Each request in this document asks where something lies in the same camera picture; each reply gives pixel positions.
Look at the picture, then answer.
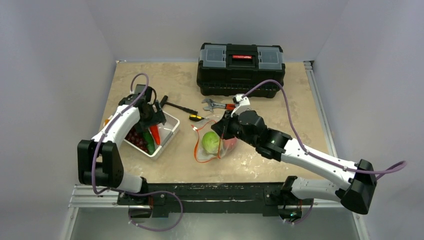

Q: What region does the white plastic basket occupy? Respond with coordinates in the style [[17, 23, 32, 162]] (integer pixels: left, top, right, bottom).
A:
[[123, 111, 180, 160]]

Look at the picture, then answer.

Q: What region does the green cabbage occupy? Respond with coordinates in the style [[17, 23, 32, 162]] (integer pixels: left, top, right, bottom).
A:
[[201, 131, 221, 155]]

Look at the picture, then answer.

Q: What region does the clear zip top bag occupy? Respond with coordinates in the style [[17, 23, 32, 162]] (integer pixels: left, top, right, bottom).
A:
[[189, 114, 237, 163]]

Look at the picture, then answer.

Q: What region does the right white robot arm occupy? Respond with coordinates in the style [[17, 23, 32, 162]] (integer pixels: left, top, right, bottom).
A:
[[211, 110, 377, 215]]

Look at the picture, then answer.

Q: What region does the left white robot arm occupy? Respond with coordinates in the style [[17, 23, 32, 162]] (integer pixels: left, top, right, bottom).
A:
[[77, 84, 166, 205]]

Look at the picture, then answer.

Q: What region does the black hammer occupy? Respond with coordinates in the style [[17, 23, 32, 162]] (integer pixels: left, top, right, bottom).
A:
[[159, 95, 198, 115]]

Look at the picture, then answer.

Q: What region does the purple grape bunch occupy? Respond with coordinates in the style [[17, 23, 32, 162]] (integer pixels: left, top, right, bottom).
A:
[[125, 128, 150, 154]]

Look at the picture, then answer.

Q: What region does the green cucumber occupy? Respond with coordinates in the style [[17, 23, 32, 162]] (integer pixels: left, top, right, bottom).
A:
[[142, 130, 156, 155]]

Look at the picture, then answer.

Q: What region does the yellow black screwdriver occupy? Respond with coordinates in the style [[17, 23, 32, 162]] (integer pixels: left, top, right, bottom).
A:
[[188, 114, 205, 122]]

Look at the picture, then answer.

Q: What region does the black plastic toolbox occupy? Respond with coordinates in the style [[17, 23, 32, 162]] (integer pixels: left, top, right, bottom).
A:
[[196, 42, 286, 99]]

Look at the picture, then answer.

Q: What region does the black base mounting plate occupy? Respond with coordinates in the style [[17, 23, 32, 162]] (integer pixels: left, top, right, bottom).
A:
[[117, 182, 313, 220]]

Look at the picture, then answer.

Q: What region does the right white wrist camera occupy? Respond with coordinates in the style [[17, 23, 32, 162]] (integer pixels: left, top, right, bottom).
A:
[[230, 93, 251, 117]]

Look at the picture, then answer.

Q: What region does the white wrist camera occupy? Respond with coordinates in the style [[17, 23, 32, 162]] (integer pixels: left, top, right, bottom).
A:
[[230, 93, 251, 117], [132, 84, 157, 104]]

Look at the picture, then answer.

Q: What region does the adjustable wrench red handle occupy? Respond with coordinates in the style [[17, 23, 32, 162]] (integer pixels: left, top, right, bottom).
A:
[[202, 97, 237, 112]]

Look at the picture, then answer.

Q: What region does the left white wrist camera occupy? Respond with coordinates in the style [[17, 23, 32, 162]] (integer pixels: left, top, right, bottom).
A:
[[132, 84, 157, 104]]

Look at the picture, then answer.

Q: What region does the aluminium frame rail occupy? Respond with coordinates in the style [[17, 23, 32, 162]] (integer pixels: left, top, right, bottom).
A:
[[68, 185, 344, 209]]

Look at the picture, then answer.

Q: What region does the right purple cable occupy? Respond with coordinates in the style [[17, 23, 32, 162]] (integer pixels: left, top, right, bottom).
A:
[[241, 79, 408, 176]]

